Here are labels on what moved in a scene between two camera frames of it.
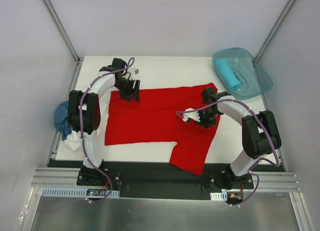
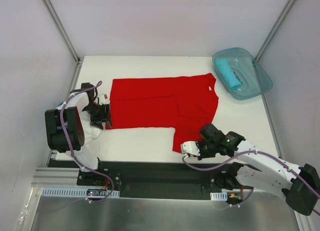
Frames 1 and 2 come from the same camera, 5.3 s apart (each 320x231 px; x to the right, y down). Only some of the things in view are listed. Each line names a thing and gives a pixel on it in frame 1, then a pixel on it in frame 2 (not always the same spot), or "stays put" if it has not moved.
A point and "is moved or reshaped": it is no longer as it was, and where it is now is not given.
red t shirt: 158,118 is moved or reshaped
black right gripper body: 206,119 -> 203,148
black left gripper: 131,89 -> 106,115
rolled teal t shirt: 228,74 stays put
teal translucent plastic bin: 240,74 stays put
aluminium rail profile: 56,177 stays put
